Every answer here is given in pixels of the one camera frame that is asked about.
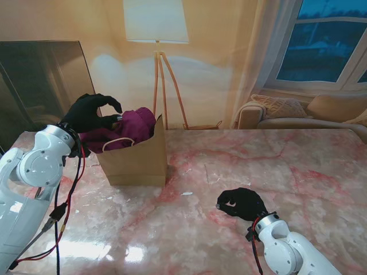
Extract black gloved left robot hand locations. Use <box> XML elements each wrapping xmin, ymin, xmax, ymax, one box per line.
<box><xmin>61</xmin><ymin>93</ymin><xmax>123</xmax><ymax>134</ymax></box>

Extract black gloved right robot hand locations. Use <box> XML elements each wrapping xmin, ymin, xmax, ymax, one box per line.
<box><xmin>215</xmin><ymin>187</ymin><xmax>269</xmax><ymax>223</ymax></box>

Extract maroon shorts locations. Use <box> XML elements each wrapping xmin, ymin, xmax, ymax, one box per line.
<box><xmin>77</xmin><ymin>107</ymin><xmax>157</xmax><ymax>154</ymax></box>

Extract kraft paper bag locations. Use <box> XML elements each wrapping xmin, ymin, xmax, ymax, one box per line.
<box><xmin>96</xmin><ymin>113</ymin><xmax>168</xmax><ymax>187</ymax></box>

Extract dark glass panel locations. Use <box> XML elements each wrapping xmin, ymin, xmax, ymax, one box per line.
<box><xmin>0</xmin><ymin>40</ymin><xmax>103</xmax><ymax>152</ymax></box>

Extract wicker basket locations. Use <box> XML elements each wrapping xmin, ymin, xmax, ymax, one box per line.
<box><xmin>183</xmin><ymin>120</ymin><xmax>224</xmax><ymax>130</ymax></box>

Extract beige sofa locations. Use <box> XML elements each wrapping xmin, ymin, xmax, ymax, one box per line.
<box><xmin>233</xmin><ymin>94</ymin><xmax>367</xmax><ymax>135</ymax></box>

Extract cream knitted cushion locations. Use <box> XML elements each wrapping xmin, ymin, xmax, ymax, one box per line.
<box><xmin>251</xmin><ymin>94</ymin><xmax>309</xmax><ymax>120</ymax></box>

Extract tripod floor lamp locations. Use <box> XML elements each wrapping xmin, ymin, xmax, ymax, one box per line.
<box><xmin>122</xmin><ymin>0</ymin><xmax>190</xmax><ymax>130</ymax></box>

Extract plain beige cushion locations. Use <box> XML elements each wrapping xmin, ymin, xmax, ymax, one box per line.
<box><xmin>305</xmin><ymin>95</ymin><xmax>367</xmax><ymax>121</ymax></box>

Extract sheer cream curtain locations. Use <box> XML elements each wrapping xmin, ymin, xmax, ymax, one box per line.
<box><xmin>229</xmin><ymin>0</ymin><xmax>304</xmax><ymax>129</ymax></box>

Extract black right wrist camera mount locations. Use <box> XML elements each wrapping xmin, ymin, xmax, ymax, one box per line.
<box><xmin>245</xmin><ymin>227</ymin><xmax>259</xmax><ymax>242</ymax></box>

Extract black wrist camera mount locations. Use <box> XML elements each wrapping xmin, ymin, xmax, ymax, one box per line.
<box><xmin>68</xmin><ymin>143</ymin><xmax>92</xmax><ymax>158</ymax></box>
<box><xmin>245</xmin><ymin>227</ymin><xmax>259</xmax><ymax>242</ymax></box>

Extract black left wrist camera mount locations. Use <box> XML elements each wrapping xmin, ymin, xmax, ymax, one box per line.
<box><xmin>68</xmin><ymin>143</ymin><xmax>92</xmax><ymax>158</ymax></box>

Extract red black right arm cable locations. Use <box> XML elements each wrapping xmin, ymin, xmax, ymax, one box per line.
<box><xmin>251</xmin><ymin>217</ymin><xmax>264</xmax><ymax>275</ymax></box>

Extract red black arm cable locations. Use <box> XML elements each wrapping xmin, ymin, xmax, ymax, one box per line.
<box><xmin>251</xmin><ymin>217</ymin><xmax>264</xmax><ymax>275</ymax></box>
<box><xmin>7</xmin><ymin>134</ymin><xmax>87</xmax><ymax>275</ymax></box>

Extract red black left arm cable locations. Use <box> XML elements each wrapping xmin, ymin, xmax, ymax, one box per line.
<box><xmin>7</xmin><ymin>134</ymin><xmax>87</xmax><ymax>275</ymax></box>

